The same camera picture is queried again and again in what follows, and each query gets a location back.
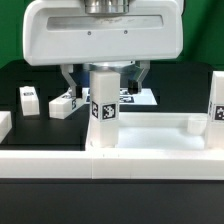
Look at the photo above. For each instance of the white desk tabletop tray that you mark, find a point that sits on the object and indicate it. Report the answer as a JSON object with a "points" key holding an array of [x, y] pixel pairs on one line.
{"points": [[168, 131]]}

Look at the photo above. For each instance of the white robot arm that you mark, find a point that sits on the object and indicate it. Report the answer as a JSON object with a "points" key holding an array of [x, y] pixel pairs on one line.
{"points": [[66, 32]]}

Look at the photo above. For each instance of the fiducial marker sheet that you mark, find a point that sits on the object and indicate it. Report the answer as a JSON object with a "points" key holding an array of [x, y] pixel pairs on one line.
{"points": [[145, 97]]}

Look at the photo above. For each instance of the white front fence bar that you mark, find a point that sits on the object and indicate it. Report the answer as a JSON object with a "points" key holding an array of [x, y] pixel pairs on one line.
{"points": [[155, 164]]}

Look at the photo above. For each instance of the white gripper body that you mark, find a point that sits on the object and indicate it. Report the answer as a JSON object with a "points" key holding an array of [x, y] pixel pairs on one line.
{"points": [[57, 32]]}

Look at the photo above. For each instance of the white left fence block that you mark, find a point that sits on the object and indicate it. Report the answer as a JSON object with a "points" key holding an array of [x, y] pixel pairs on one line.
{"points": [[5, 124]]}

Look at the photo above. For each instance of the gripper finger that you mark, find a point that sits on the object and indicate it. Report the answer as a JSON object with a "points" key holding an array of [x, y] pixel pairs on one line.
{"points": [[74, 89], [141, 70]]}

